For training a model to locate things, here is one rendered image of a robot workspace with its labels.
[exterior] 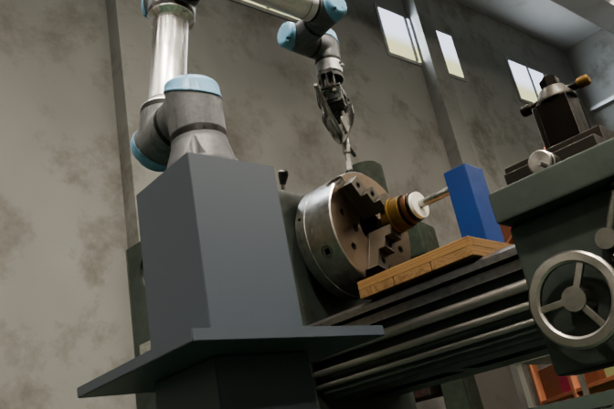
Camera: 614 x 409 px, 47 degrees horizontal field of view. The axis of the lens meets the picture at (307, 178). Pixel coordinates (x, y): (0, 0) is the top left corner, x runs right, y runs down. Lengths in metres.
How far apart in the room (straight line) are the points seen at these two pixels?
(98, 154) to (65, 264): 0.91
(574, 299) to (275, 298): 0.50
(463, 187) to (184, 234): 0.67
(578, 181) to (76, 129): 4.52
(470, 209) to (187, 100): 0.66
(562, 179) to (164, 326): 0.73
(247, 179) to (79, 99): 4.26
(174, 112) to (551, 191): 0.73
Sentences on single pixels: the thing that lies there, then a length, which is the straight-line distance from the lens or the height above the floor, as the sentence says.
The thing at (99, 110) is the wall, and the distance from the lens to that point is 5.56.
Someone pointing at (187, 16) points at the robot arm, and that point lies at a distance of 1.77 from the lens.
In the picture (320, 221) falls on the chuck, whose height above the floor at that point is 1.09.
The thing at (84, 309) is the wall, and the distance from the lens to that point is 4.87.
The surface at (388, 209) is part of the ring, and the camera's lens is 1.73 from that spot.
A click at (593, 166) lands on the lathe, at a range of 1.21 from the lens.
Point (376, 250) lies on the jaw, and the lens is 1.73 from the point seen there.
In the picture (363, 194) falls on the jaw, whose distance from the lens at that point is 1.75.
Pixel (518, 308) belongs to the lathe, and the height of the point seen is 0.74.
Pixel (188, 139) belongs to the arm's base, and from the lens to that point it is 1.39.
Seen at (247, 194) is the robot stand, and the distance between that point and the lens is 1.32.
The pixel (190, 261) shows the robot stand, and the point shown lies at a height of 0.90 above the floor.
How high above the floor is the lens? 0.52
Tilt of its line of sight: 23 degrees up
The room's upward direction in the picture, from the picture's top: 11 degrees counter-clockwise
